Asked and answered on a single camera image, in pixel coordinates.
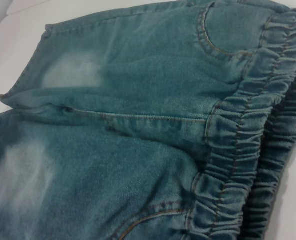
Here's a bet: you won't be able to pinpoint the blue denim shorts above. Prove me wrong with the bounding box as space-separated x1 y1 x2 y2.
0 0 296 240

